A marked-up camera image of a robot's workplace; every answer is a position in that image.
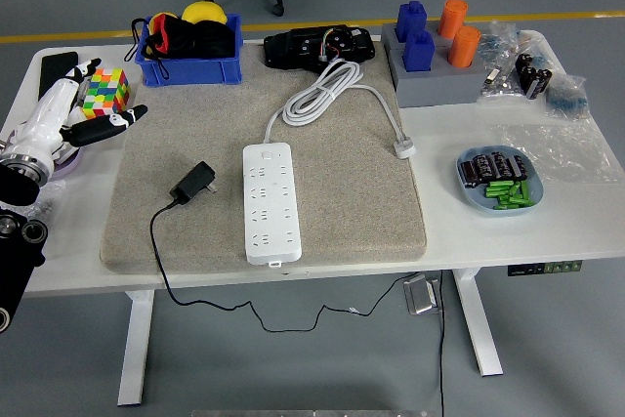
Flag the white table leg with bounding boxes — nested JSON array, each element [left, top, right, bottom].
[[116, 289, 156, 407], [451, 268, 504, 378]]

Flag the white power cord with plug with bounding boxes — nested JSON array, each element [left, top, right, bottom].
[[263, 58, 418, 160]]

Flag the yellow ball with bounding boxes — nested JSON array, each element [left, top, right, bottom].
[[181, 0, 229, 26]]

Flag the black fabric pouch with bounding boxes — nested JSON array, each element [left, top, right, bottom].
[[168, 20, 236, 60]]

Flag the empty clear plastic bag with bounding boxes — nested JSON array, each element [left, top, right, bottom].
[[492, 116, 625, 184]]

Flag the black electronic device with wires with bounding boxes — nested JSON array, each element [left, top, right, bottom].
[[263, 24, 377, 71]]

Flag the clear bag small blue parts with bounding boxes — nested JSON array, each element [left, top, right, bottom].
[[480, 20, 521, 65]]

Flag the clear bag tan parts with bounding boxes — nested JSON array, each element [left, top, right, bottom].
[[516, 28, 549, 62]]

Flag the clear bag blue resistors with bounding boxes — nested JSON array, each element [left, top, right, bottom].
[[544, 73, 595, 121]]

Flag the grey-brown mat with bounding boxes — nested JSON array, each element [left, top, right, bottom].
[[100, 40, 429, 275]]

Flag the multicolour puzzle cube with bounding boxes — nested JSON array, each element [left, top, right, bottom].
[[80, 67, 132, 120]]

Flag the black smartphone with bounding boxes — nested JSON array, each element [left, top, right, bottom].
[[39, 51, 80, 96]]

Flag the grey block holder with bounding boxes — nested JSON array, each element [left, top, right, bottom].
[[380, 21, 485, 109]]

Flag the black table control panel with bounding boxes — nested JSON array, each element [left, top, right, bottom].
[[506, 260, 584, 277]]

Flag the white power strip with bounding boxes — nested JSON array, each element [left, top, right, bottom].
[[242, 142, 304, 270]]

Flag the light blue plate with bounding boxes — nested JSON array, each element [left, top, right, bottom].
[[455, 145, 545, 217]]

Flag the blue square block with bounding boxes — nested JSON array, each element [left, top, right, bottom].
[[402, 29, 436, 74], [395, 0, 429, 43]]

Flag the silver foot pedal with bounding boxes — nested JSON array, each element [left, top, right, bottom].
[[402, 273, 443, 315]]

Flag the blue plastic bin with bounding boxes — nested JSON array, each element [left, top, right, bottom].
[[134, 13, 244, 86]]

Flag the red yellow drawstring pouch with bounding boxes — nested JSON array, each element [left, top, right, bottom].
[[124, 11, 185, 86]]

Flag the purple plate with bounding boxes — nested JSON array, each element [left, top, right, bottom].
[[48, 150, 84, 179]]

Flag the black pedal cable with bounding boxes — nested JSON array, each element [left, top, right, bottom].
[[437, 270, 448, 417]]

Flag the clear bag black capacitors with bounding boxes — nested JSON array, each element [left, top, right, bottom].
[[515, 51, 554, 101]]

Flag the clear bag of metal nuts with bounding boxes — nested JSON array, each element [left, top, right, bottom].
[[21, 180, 67, 218]]

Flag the clear bag silver parts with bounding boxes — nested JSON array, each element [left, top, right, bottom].
[[476, 63, 531, 105]]

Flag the orange cylinder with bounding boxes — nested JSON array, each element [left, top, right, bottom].
[[437, 0, 470, 40], [447, 24, 482, 69]]

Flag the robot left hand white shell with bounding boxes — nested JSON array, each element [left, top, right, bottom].
[[2, 57, 149, 179]]

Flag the black plug adapter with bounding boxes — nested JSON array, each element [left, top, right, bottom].
[[168, 160, 219, 206]]

